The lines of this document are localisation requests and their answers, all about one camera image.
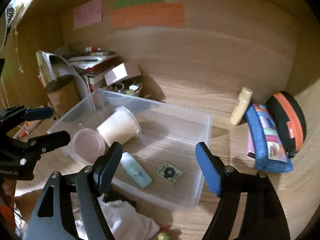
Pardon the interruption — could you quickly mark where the pink round jar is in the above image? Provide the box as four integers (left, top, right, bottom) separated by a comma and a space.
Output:
72, 128, 106, 163

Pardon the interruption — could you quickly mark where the light blue tube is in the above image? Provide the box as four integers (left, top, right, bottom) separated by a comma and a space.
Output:
120, 152, 152, 188

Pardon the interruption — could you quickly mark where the white drawstring cloth bag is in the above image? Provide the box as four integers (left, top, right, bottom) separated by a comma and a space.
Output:
75, 199, 161, 240

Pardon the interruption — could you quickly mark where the white cylindrical jar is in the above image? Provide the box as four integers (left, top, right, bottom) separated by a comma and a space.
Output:
97, 106, 142, 147

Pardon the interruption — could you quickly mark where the green orange tube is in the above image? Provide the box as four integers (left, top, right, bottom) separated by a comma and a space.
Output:
13, 120, 41, 140

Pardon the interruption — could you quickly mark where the brown mug with lid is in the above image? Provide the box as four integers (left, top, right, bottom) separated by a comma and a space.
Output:
45, 75, 80, 117

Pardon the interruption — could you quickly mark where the orange booklet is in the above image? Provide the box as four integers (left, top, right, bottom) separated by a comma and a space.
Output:
37, 73, 46, 88

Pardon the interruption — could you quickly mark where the tall clear green bottle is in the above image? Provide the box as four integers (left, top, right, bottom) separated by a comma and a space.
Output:
36, 50, 53, 87

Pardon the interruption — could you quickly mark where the blue patchwork pencil case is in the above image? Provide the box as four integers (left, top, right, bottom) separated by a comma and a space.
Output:
245, 103, 293, 173

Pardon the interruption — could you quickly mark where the folded white paper sheet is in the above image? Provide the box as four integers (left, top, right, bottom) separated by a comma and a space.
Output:
43, 51, 90, 100

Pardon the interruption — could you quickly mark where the clear plastic storage bin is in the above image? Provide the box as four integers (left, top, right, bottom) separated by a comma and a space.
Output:
49, 89, 212, 210

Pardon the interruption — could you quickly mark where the stack of books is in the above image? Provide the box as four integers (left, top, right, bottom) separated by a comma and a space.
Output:
67, 51, 123, 92

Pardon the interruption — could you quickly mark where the cream lotion tube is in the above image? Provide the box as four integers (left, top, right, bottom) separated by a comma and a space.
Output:
230, 87, 253, 126

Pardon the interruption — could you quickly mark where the small white pink box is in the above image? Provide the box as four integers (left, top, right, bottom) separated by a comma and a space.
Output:
104, 63, 141, 86

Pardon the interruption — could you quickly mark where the black orange round case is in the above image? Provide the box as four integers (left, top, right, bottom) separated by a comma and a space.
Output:
266, 91, 307, 158

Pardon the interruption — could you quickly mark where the white bowl with trinkets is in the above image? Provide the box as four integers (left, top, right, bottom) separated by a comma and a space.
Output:
108, 79, 143, 96

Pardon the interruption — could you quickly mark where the pink sticky note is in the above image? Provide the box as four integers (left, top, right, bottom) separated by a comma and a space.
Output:
73, 0, 103, 29

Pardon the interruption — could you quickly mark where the green sticky note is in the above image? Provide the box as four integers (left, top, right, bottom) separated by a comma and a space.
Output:
112, 0, 165, 9

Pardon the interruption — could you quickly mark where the orange sticky note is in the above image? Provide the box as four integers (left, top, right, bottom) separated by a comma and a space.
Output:
110, 3, 185, 29

